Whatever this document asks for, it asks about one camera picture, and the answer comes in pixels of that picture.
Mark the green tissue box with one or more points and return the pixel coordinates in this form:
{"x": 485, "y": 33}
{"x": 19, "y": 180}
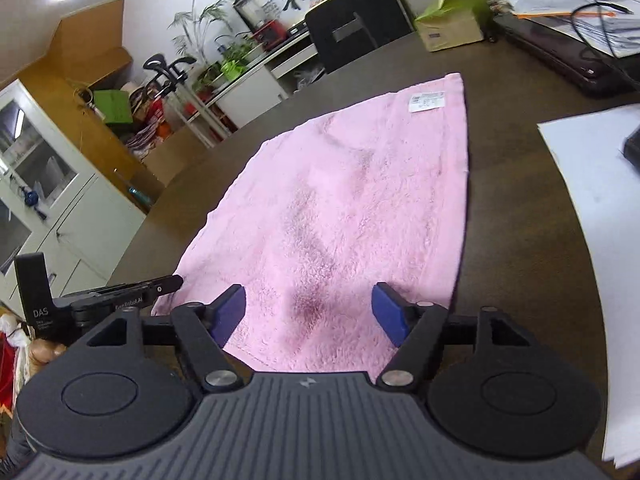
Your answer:
{"x": 450, "y": 30}

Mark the black mesh office chair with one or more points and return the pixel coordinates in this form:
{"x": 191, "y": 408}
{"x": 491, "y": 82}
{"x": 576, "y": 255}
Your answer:
{"x": 380, "y": 15}

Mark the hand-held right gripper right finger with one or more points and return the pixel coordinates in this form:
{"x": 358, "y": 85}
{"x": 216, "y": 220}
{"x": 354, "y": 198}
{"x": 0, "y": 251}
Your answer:
{"x": 390, "y": 312}

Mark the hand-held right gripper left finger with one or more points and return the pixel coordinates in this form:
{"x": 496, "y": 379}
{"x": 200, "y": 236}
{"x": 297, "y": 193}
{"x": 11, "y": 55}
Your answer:
{"x": 230, "y": 315}

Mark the clear plastic bag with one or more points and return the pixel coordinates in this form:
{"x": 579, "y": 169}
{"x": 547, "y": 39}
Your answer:
{"x": 307, "y": 77}

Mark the blender with red base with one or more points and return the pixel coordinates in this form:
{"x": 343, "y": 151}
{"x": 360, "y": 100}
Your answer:
{"x": 270, "y": 35}

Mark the green cardboard box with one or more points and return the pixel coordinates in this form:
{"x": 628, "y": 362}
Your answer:
{"x": 112, "y": 105}

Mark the blue tassel ornament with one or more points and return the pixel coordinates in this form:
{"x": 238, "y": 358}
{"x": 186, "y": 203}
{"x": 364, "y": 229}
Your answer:
{"x": 32, "y": 200}

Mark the stack of white paper sheets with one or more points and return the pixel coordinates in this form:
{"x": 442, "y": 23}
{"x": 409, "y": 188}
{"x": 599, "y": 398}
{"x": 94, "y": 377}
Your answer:
{"x": 600, "y": 260}

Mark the tall palm plant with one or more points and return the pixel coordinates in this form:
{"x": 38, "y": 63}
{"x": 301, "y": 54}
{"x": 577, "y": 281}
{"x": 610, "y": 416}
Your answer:
{"x": 205, "y": 15}

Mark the stack of printed documents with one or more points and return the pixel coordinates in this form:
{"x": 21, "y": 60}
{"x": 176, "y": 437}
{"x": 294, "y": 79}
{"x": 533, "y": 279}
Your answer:
{"x": 615, "y": 30}

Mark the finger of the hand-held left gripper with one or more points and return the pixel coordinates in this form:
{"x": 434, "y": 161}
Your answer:
{"x": 160, "y": 285}

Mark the black device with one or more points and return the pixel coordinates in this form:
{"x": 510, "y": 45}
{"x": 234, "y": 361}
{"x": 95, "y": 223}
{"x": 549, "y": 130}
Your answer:
{"x": 634, "y": 147}

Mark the person's left hand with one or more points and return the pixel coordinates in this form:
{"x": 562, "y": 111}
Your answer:
{"x": 47, "y": 351}

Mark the white counter cabinet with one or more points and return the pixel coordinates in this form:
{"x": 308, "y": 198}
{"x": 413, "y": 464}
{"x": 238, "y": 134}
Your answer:
{"x": 250, "y": 95}

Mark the large brown cardboard box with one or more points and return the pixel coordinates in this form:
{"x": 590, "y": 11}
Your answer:
{"x": 175, "y": 160}

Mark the wooden wall shelf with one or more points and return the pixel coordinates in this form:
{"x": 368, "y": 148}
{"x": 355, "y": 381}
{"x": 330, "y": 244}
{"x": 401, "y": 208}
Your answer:
{"x": 75, "y": 90}

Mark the black and chrome chair frame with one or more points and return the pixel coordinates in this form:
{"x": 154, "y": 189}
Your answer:
{"x": 165, "y": 62}

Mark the black laptop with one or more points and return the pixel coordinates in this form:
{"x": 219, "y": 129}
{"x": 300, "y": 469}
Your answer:
{"x": 550, "y": 55}

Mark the green plastic bag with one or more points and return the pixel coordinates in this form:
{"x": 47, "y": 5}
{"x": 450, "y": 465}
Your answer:
{"x": 231, "y": 69}

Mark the pile of boxes and bags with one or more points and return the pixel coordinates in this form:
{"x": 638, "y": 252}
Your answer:
{"x": 145, "y": 135}

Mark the potted plant in bowl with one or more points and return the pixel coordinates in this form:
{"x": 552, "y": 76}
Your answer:
{"x": 240, "y": 52}
{"x": 207, "y": 77}

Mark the white metal cabinet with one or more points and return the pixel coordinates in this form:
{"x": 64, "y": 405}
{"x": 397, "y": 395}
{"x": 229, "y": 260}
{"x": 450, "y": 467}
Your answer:
{"x": 90, "y": 220}

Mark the pink towel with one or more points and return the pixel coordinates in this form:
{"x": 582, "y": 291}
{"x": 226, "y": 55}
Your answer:
{"x": 325, "y": 200}

